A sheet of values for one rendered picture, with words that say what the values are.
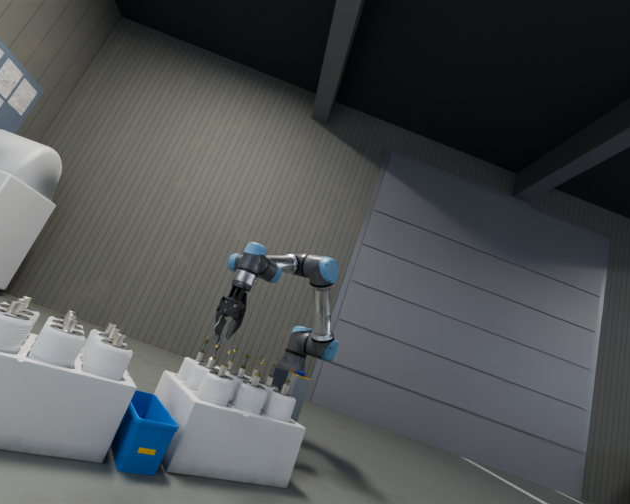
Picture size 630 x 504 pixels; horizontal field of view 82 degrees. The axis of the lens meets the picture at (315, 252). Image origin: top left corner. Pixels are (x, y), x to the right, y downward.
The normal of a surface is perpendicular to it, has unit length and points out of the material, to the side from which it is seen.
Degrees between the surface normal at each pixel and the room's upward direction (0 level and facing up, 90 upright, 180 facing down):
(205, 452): 90
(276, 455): 90
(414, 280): 90
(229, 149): 90
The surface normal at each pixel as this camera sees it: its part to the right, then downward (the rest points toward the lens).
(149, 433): 0.56, -0.01
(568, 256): 0.14, -0.25
